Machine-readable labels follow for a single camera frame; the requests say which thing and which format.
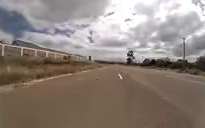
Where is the dry grass verge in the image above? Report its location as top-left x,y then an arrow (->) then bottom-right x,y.
0,55 -> 103,88

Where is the grey-brown asphalt road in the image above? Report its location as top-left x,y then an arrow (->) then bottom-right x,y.
0,63 -> 205,128

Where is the row of dark bushes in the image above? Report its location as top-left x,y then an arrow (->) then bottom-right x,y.
139,49 -> 205,72

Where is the pale kerb strip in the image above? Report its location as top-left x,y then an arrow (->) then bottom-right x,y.
0,65 -> 104,93

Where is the white post fence wall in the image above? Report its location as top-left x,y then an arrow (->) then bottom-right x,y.
0,41 -> 90,63

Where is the building with grey roof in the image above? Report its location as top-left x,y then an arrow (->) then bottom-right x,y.
0,37 -> 71,56

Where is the tall pole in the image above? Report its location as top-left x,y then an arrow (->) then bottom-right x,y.
181,37 -> 187,64

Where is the dry verge with scrub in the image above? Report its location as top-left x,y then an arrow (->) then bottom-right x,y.
136,63 -> 205,78

